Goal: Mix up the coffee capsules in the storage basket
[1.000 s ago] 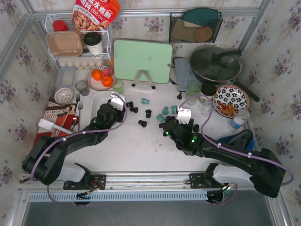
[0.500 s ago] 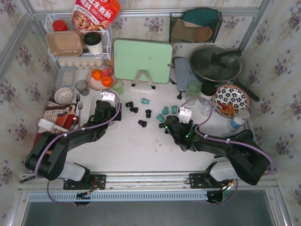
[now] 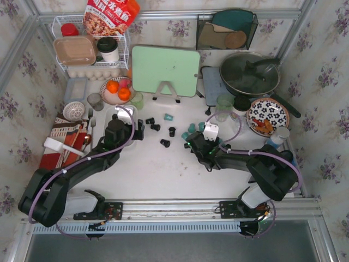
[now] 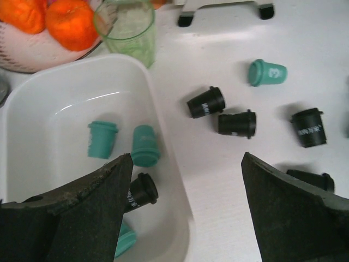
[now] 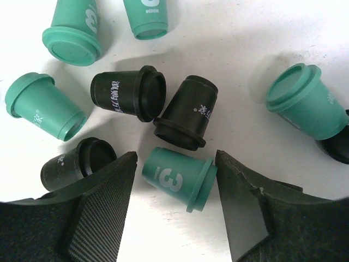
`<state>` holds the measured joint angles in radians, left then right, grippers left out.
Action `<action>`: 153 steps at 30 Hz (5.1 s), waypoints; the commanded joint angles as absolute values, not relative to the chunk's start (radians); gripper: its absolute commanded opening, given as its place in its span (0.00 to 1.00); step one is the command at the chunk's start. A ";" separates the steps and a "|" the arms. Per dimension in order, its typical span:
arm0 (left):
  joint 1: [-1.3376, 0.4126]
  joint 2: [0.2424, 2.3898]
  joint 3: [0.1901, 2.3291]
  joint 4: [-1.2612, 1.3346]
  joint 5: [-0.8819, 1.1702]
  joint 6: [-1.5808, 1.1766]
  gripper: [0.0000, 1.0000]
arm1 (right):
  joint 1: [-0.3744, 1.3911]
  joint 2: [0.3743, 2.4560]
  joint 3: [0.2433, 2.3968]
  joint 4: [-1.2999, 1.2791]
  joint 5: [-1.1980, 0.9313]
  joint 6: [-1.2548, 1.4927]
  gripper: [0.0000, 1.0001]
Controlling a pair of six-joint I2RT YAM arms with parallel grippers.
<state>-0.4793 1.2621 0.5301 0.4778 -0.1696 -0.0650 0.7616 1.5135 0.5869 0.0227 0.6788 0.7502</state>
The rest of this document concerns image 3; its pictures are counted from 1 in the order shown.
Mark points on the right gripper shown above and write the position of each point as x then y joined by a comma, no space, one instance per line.
192,140

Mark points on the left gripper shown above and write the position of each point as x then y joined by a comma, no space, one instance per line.
138,130

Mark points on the teal coffee capsule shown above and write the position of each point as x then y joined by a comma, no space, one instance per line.
168,117
185,135
192,128
201,126

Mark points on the white storage basket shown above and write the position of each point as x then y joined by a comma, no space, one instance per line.
113,136

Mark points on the blue grey cloth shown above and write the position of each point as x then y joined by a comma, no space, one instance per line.
291,159

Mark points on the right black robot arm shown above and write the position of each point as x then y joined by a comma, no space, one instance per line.
273,175

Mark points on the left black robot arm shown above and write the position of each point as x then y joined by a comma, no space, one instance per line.
45,197

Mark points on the silver fork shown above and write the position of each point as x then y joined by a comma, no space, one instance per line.
92,125

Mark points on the pink fruit plate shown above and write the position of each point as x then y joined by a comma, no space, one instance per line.
113,99

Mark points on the dark fork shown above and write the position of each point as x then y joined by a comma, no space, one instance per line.
90,115

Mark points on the green glass cup left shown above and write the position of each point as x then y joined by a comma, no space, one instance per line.
137,100

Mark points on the green glass cup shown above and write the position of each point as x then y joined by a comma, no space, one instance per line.
224,105
137,100

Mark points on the orange tangerine right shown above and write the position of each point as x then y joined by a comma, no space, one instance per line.
124,94

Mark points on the orange tangerine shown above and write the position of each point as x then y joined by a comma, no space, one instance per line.
124,94
112,86

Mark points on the grey glass cup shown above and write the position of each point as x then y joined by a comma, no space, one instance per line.
95,101

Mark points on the clear plastic bottle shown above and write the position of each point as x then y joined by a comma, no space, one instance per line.
243,125

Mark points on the green glass cup right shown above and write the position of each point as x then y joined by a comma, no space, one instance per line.
224,105

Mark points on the orange tangerine left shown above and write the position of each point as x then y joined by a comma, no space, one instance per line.
112,86

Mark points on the white lattice bowl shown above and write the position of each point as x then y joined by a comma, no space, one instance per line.
74,111

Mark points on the black lidded jar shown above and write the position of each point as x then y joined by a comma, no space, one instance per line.
241,106

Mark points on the clear blue-rimmed container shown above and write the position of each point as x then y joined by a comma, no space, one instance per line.
76,90

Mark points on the egg carton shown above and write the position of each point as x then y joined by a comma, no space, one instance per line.
94,74

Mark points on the floral patterned plate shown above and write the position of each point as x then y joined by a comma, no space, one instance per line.
266,115

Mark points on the metal cutting board stand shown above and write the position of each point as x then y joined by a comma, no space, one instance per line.
166,89

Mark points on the white spatula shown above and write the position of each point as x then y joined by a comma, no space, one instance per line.
58,146

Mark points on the green cutting board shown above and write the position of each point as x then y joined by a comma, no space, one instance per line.
153,65

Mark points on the white salt bottle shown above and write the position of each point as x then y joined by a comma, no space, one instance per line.
278,137

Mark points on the black frying pan with lid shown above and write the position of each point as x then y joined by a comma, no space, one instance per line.
255,76

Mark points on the white cup black lid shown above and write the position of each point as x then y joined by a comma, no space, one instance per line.
108,47

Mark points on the beige food container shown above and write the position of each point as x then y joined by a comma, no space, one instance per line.
77,50

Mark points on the cork round coaster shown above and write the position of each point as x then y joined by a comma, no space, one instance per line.
235,40

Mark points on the white wire rack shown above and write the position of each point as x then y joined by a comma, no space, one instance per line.
122,39

